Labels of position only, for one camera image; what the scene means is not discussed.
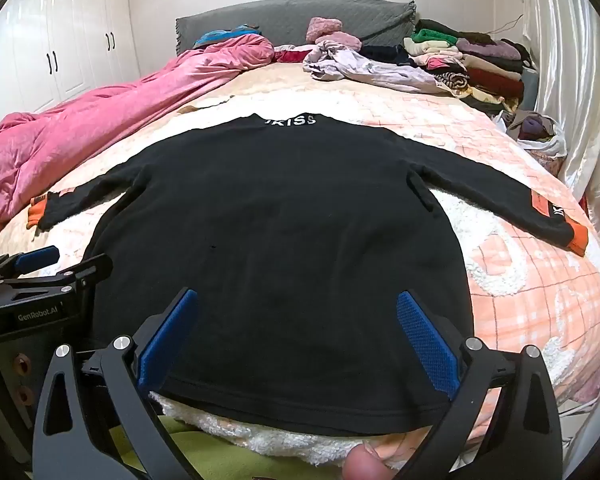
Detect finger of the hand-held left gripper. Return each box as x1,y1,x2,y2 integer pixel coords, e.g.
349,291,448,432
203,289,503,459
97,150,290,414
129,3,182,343
0,254,113,311
0,245,61,286

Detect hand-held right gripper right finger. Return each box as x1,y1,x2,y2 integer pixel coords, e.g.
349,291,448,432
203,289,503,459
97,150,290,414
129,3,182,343
396,290,563,480

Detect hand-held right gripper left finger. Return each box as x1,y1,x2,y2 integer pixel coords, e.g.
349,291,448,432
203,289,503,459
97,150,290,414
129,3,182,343
32,287,198,480

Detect black sweater with orange cuffs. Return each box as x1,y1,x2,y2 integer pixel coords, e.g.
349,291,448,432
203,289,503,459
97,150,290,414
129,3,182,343
27,111,589,436

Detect white plastic bag of clothes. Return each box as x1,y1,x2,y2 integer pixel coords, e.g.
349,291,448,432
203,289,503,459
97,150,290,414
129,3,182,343
492,110,569,162

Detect pile of folded clothes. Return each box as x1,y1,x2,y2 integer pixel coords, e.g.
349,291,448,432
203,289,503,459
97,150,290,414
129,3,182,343
402,19,533,114

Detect person's right hand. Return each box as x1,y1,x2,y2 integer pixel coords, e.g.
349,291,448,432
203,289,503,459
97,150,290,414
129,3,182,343
342,442,402,480

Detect orange checked fleece blanket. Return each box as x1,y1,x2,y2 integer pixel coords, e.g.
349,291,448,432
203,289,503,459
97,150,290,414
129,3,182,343
0,91,600,463

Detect person's green clothing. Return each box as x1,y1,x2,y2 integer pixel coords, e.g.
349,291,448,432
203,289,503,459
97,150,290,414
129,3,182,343
107,410,363,480

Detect pink quilt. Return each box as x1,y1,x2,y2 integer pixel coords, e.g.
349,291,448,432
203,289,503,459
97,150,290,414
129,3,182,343
0,34,276,248

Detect white wardrobe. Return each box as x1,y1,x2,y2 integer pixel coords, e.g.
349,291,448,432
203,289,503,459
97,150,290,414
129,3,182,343
0,0,141,151

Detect bed with beige sheet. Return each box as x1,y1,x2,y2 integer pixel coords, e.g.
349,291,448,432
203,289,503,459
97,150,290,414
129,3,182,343
0,55,461,256

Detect teal cloth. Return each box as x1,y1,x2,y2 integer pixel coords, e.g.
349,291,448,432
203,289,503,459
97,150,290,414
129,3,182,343
194,25,261,49

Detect crumpled lilac garment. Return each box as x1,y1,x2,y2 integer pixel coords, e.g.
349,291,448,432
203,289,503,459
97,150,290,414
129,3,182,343
302,42,448,94

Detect dark navy garment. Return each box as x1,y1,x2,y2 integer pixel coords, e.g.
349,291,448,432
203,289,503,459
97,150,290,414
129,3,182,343
362,44,416,67

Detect white satin curtain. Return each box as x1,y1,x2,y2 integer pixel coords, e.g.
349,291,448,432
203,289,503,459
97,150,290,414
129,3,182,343
522,0,600,261

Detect red cloth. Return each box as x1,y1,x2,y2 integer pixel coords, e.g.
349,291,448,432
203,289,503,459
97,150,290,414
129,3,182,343
275,45,312,64

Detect pink fluffy garment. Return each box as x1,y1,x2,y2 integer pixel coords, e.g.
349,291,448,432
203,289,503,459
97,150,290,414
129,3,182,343
306,16,343,44
314,31,363,54

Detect grey quilted headboard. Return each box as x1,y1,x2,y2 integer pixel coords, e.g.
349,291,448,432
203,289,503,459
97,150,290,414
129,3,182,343
175,0,417,57

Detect thin black cable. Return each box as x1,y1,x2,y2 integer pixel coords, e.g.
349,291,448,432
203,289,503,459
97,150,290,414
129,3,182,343
490,12,524,32

